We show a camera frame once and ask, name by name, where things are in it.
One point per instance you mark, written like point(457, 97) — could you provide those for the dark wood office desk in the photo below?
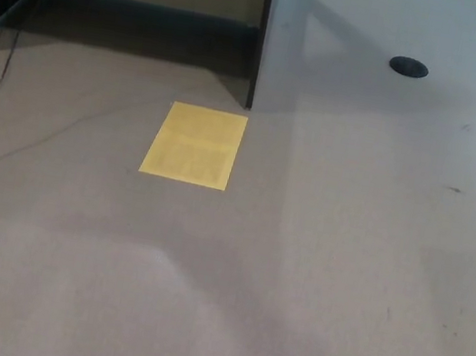
point(282, 57)

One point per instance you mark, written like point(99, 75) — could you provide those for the black round floor grommet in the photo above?
point(408, 66)

